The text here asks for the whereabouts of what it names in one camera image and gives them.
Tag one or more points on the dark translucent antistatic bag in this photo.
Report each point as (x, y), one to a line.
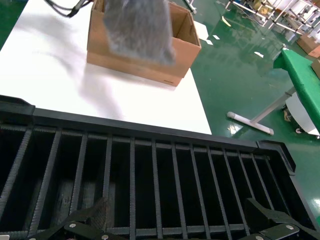
(140, 32)

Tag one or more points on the white table leg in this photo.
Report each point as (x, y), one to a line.
(260, 125)

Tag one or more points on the open brown cardboard box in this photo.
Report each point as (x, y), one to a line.
(140, 67)

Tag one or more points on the black slotted container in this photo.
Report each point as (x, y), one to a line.
(150, 132)

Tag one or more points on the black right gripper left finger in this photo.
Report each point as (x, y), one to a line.
(97, 212)

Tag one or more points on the white pipe rack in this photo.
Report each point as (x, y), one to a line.
(275, 12)

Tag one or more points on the small cardboard box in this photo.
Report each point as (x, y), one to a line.
(308, 45)

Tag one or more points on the white round wheeled object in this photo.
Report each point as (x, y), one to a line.
(302, 117)

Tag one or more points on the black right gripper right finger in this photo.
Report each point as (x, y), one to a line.
(272, 222)

